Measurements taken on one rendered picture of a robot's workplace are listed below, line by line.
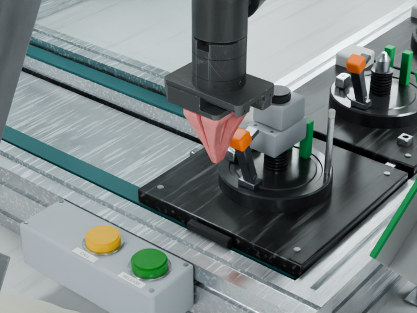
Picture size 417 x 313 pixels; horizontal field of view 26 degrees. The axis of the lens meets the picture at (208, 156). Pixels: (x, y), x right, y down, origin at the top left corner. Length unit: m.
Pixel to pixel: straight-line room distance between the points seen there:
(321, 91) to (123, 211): 0.39
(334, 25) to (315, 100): 0.55
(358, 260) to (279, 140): 0.17
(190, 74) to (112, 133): 0.39
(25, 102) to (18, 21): 0.97
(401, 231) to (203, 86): 0.25
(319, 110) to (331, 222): 0.27
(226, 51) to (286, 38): 0.87
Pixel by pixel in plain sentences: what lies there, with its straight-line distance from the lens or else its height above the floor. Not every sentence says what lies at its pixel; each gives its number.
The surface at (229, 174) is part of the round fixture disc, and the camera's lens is 1.09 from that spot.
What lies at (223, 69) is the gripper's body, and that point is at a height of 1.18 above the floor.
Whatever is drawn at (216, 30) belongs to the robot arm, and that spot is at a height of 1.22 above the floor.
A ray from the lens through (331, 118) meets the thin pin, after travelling 1.06.
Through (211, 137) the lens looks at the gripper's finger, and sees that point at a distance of 0.95.
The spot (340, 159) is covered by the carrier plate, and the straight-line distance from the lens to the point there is 1.17.
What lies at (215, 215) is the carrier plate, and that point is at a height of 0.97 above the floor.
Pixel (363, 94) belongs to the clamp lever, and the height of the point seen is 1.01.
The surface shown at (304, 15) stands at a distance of 1.88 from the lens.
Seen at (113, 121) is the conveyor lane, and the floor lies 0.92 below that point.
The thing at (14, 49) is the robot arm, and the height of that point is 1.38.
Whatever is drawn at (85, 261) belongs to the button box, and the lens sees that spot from 1.01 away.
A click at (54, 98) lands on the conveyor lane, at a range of 1.44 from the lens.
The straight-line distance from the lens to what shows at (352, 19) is 1.87.
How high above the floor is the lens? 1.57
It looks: 31 degrees down
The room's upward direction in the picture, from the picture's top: straight up
